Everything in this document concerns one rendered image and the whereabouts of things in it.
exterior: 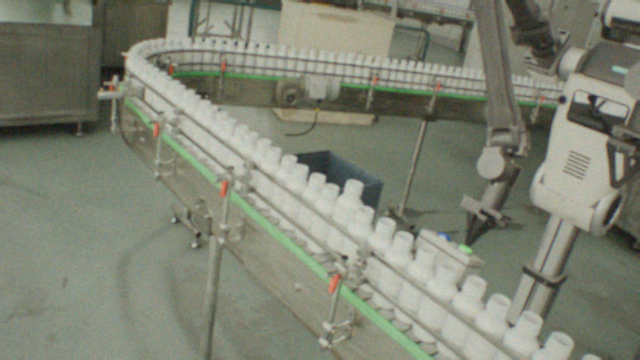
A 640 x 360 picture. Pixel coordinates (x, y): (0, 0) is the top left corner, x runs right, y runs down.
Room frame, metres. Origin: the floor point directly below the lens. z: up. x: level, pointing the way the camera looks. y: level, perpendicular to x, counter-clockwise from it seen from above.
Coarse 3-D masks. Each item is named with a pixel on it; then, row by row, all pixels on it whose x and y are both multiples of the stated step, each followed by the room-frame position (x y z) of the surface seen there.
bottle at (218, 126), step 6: (222, 114) 1.48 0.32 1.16; (228, 114) 1.47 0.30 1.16; (216, 120) 1.46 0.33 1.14; (222, 120) 1.45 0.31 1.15; (216, 126) 1.45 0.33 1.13; (222, 126) 1.45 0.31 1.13; (216, 132) 1.44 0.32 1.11; (210, 138) 1.45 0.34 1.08; (210, 144) 1.45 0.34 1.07; (216, 144) 1.44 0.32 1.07; (210, 150) 1.45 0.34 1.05; (210, 162) 1.44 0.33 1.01
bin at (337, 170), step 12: (300, 156) 1.84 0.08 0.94; (312, 156) 1.88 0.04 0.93; (324, 156) 1.92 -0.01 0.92; (336, 156) 1.90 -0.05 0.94; (312, 168) 1.88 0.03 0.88; (324, 168) 1.93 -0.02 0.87; (336, 168) 1.89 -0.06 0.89; (348, 168) 1.84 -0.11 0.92; (360, 168) 1.80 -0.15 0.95; (336, 180) 1.88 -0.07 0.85; (348, 180) 1.84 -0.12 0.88; (360, 180) 1.79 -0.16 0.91; (372, 180) 1.75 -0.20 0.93; (372, 192) 1.68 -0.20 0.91; (372, 204) 1.69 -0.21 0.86
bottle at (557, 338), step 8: (552, 336) 0.66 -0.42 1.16; (560, 336) 0.67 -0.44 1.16; (552, 344) 0.65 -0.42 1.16; (560, 344) 0.67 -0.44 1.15; (568, 344) 0.66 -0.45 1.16; (536, 352) 0.67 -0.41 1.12; (544, 352) 0.66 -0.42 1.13; (552, 352) 0.65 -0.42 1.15; (560, 352) 0.64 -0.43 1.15; (568, 352) 0.64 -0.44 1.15
